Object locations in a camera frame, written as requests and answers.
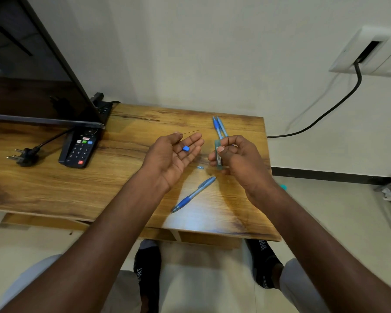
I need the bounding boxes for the black television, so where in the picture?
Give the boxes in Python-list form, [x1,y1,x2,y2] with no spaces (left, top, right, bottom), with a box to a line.
[0,0,106,129]

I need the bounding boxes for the white wall socket panel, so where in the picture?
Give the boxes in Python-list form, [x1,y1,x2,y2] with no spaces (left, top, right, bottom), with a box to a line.
[329,25,391,78]

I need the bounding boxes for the black wall cable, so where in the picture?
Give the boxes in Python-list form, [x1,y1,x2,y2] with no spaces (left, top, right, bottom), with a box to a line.
[267,41,382,139]

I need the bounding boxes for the person's left black sock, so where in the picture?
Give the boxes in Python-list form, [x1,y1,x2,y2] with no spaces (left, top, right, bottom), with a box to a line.
[133,239,162,313]

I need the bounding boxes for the teal lead refill tube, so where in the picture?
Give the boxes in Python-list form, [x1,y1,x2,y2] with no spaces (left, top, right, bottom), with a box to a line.
[214,140,224,170]

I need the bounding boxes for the black remote control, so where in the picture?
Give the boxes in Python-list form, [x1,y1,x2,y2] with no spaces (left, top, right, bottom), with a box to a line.
[58,127,102,169]

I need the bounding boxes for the black power strip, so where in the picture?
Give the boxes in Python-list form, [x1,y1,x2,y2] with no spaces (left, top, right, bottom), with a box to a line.
[90,92,113,125]

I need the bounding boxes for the person's black sock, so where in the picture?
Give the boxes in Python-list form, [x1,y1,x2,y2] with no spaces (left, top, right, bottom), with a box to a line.
[245,239,284,290]
[133,239,162,313]

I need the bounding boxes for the black power plug with cable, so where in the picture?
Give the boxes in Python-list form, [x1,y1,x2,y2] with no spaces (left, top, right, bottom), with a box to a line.
[6,128,74,167]

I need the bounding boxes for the person's left hand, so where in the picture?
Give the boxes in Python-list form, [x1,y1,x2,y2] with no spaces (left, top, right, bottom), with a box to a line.
[133,132,205,196]

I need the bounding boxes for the person's right grey trouser leg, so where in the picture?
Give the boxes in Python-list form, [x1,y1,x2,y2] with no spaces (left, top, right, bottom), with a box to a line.
[278,257,391,313]

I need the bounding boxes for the person's right black sock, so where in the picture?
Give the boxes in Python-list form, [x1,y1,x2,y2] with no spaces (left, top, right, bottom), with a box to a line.
[245,239,284,290]

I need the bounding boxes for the person's right hand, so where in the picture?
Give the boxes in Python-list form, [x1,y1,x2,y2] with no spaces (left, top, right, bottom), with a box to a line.
[208,134,281,209]

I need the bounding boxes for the person's left grey trouser leg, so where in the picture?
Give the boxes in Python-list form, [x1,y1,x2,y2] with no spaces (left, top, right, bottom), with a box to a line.
[0,254,142,313]

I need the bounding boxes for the person's left forearm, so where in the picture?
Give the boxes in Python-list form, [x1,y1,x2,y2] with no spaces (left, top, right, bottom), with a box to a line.
[0,174,167,313]

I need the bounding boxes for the person's grey trouser leg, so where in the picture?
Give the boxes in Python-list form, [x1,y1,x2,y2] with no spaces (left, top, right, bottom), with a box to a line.
[0,254,142,313]
[278,257,391,313]

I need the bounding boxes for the person's right forearm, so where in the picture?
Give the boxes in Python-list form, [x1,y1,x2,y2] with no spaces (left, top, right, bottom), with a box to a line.
[255,187,391,313]

